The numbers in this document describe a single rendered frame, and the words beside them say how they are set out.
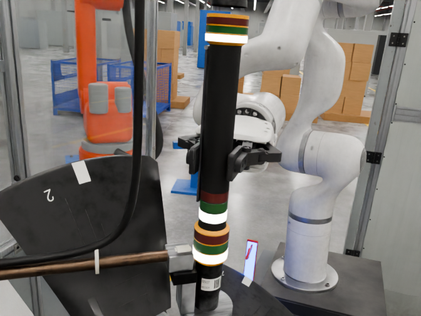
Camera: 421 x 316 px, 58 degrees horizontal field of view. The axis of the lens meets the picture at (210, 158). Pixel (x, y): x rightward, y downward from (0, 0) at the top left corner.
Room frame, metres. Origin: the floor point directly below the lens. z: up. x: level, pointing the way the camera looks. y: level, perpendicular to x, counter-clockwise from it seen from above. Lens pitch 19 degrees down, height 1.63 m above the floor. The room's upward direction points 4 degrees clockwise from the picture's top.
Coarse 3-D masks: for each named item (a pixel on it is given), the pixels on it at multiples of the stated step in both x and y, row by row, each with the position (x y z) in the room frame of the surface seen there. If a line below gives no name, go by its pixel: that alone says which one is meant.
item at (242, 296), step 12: (228, 276) 0.63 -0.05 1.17; (240, 276) 0.64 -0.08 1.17; (228, 288) 0.59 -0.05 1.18; (240, 288) 0.60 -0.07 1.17; (252, 288) 0.62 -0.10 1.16; (240, 300) 0.56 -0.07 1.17; (252, 300) 0.57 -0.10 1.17; (264, 300) 0.59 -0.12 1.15; (276, 300) 0.61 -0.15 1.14; (240, 312) 0.53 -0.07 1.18; (252, 312) 0.54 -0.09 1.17; (264, 312) 0.55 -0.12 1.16; (276, 312) 0.57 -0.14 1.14; (288, 312) 0.59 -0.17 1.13
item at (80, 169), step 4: (72, 164) 0.48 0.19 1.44; (76, 164) 0.48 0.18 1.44; (80, 164) 0.48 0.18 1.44; (84, 164) 0.49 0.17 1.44; (76, 168) 0.48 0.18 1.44; (80, 168) 0.48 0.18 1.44; (84, 168) 0.48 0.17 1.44; (76, 172) 0.47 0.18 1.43; (80, 172) 0.48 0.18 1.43; (84, 172) 0.48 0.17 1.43; (76, 176) 0.47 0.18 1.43; (80, 176) 0.47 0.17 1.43; (84, 176) 0.47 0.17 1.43; (88, 176) 0.48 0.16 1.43; (80, 180) 0.47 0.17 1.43; (84, 180) 0.47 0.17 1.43; (88, 180) 0.47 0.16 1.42
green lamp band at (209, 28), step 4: (208, 28) 0.40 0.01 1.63; (212, 28) 0.39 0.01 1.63; (216, 28) 0.39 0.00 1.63; (220, 28) 0.39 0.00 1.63; (224, 28) 0.39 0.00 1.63; (228, 28) 0.39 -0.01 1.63; (232, 28) 0.39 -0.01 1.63; (236, 28) 0.39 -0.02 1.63; (240, 28) 0.39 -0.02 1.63; (244, 28) 0.39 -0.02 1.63; (248, 28) 0.40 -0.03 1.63; (212, 32) 0.39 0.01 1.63; (216, 32) 0.39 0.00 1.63; (220, 32) 0.39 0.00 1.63; (224, 32) 0.39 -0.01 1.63; (228, 32) 0.39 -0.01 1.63; (232, 32) 0.39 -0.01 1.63; (236, 32) 0.39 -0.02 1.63; (240, 32) 0.39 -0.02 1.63; (244, 32) 0.39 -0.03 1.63
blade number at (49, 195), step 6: (48, 186) 0.45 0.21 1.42; (54, 186) 0.45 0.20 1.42; (42, 192) 0.44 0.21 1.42; (48, 192) 0.44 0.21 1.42; (54, 192) 0.44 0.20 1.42; (42, 198) 0.43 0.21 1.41; (48, 198) 0.44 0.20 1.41; (54, 198) 0.44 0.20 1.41; (48, 204) 0.43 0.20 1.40; (54, 204) 0.43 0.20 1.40
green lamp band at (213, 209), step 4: (200, 200) 0.40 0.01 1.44; (200, 204) 0.40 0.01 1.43; (204, 204) 0.39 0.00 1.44; (208, 204) 0.39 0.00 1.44; (212, 204) 0.39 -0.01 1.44; (216, 204) 0.39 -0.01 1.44; (220, 204) 0.39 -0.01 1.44; (224, 204) 0.40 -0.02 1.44; (200, 208) 0.40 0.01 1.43; (204, 208) 0.39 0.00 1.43; (208, 208) 0.39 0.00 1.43; (212, 208) 0.39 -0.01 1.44; (216, 208) 0.39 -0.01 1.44; (220, 208) 0.39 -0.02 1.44; (224, 208) 0.40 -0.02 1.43; (208, 212) 0.39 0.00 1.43; (212, 212) 0.39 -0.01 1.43; (216, 212) 0.39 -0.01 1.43; (220, 212) 0.39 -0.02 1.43
